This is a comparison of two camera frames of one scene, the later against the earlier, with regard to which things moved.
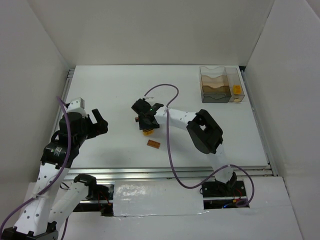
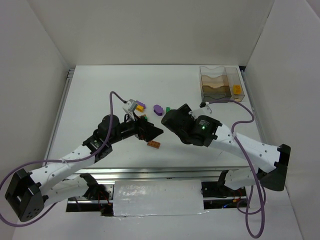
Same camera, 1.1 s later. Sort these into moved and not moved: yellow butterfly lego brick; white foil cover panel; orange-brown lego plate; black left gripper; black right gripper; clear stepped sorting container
Moved: black right gripper; black left gripper
Not moved: white foil cover panel; yellow butterfly lego brick; clear stepped sorting container; orange-brown lego plate
